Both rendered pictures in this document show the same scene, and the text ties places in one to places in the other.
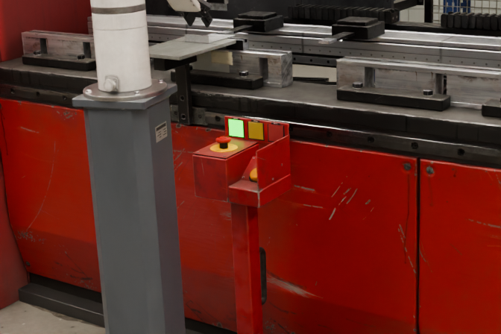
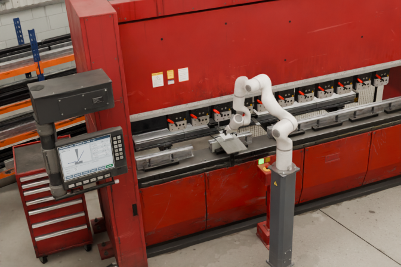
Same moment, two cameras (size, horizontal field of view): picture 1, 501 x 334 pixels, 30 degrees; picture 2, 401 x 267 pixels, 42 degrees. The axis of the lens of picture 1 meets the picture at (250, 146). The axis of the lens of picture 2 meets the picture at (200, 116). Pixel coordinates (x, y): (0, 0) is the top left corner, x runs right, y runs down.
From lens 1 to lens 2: 3.89 m
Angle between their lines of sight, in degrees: 51
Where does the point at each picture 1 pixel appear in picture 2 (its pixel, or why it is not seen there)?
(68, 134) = (178, 188)
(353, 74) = not seen: hidden behind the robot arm
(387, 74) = not seen: hidden behind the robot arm
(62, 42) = (159, 157)
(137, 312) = (290, 222)
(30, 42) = (141, 162)
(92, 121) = (286, 179)
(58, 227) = (170, 222)
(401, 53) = (263, 118)
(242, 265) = not seen: hidden behind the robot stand
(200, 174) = (268, 179)
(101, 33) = (287, 155)
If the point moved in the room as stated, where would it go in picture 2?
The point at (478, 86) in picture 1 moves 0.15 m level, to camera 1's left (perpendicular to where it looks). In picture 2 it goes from (308, 124) to (301, 131)
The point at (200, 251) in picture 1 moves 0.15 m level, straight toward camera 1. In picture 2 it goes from (233, 202) to (248, 207)
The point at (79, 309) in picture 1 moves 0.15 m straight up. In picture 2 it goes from (177, 246) to (176, 233)
